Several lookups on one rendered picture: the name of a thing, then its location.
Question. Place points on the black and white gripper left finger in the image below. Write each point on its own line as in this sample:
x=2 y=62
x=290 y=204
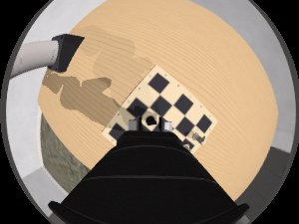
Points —
x=135 y=124

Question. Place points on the chessboard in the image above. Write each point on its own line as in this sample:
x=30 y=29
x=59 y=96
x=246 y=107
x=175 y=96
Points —
x=159 y=94

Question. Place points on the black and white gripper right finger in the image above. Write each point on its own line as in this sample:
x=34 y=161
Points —
x=164 y=125

